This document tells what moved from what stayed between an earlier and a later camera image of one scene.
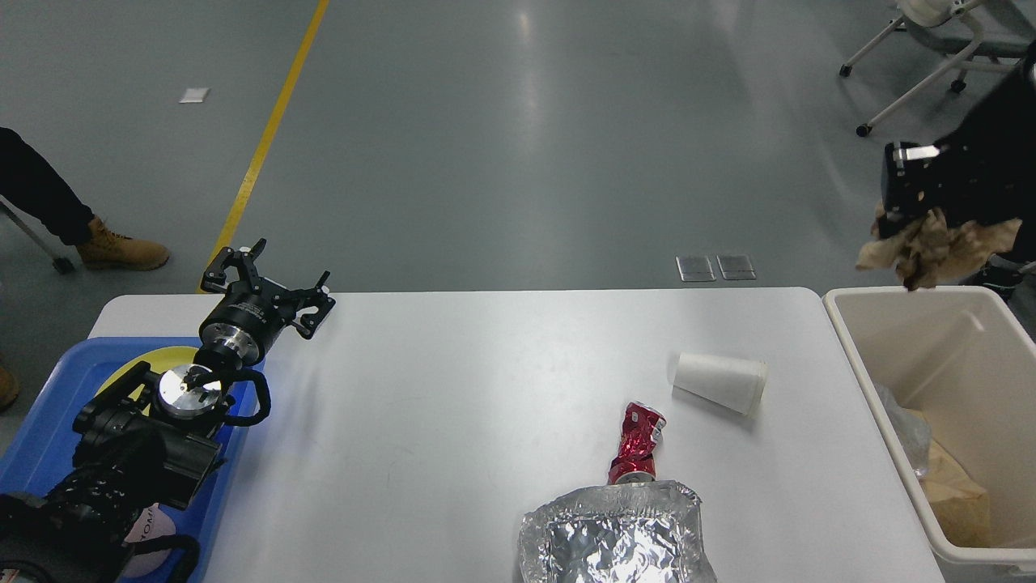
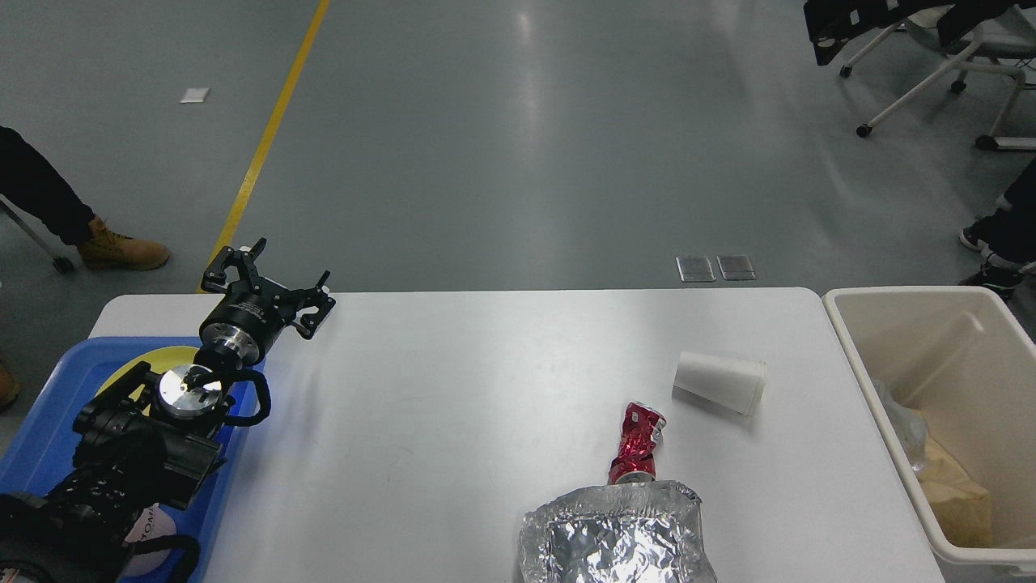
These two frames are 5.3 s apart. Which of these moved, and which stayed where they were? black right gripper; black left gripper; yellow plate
Moved: black right gripper
Stayed: yellow plate; black left gripper
